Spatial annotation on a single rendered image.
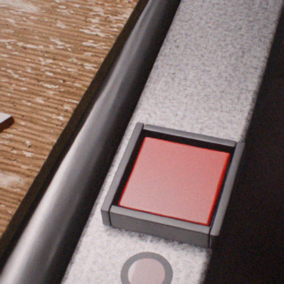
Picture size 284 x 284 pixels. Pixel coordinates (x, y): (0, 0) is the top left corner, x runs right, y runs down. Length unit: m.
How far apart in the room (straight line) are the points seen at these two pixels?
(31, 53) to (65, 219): 0.14
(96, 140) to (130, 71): 0.07
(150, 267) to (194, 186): 0.06
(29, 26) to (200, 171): 0.19
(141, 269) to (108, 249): 0.03
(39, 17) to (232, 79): 0.16
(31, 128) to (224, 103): 0.14
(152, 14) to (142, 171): 0.17
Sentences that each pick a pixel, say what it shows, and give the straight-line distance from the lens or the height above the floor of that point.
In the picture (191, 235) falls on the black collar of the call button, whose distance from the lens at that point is 0.45.
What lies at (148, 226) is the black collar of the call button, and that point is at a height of 0.93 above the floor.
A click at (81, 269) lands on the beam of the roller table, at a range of 0.46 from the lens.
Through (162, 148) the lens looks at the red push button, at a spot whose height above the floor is 0.93.
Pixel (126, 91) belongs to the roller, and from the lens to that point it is 0.55.
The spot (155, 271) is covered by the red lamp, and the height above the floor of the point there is 0.92.
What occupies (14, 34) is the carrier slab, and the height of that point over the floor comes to 0.94.
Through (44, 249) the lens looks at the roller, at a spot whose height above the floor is 0.92.
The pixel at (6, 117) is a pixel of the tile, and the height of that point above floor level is 0.94.
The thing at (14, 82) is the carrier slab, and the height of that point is 0.94.
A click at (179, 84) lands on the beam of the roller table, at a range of 0.55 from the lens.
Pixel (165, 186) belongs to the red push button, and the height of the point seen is 0.93.
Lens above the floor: 1.30
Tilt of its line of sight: 49 degrees down
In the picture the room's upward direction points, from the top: 5 degrees counter-clockwise
